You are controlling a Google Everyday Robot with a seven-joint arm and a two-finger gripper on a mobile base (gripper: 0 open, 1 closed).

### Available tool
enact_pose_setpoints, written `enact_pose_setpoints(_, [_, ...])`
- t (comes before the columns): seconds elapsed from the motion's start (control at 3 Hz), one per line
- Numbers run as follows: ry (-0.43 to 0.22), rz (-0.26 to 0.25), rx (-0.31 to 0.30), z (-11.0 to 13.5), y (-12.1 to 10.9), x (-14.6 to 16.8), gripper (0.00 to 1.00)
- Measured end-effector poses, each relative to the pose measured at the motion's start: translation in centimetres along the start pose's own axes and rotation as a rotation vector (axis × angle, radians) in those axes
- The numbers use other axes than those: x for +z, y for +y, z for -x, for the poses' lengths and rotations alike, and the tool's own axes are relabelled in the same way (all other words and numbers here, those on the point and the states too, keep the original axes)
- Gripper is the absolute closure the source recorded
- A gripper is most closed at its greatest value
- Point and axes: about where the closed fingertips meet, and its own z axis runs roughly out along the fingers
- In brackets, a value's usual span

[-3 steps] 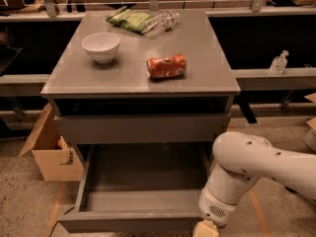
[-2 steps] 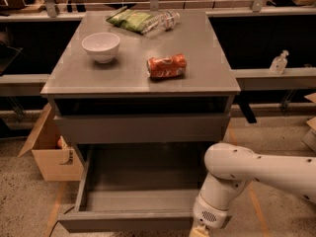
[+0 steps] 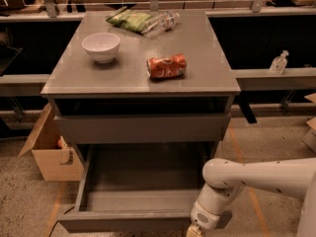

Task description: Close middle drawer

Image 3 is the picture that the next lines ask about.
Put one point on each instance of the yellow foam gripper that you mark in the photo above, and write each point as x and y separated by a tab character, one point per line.
203	215

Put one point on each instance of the grey drawer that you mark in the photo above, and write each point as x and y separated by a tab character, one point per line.
146	187
142	129

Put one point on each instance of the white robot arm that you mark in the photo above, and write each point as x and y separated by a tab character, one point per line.
224	180

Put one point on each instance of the grey drawer cabinet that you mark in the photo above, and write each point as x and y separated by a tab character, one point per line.
79	86

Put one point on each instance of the cardboard box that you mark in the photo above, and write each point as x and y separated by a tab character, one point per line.
56	161

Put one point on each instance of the crushed orange soda can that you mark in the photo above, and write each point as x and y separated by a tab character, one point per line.
167	67

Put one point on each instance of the clear sanitizer pump bottle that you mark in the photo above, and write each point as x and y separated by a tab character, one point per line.
279	63

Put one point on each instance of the white bowl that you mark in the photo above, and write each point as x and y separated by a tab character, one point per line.
101	47

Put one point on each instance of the clear plastic water bottle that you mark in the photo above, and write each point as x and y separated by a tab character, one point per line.
161	23

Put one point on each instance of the green chip bag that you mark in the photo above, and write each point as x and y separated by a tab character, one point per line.
128	19

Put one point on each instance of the grey metal rail frame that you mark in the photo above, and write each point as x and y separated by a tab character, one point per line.
50	10

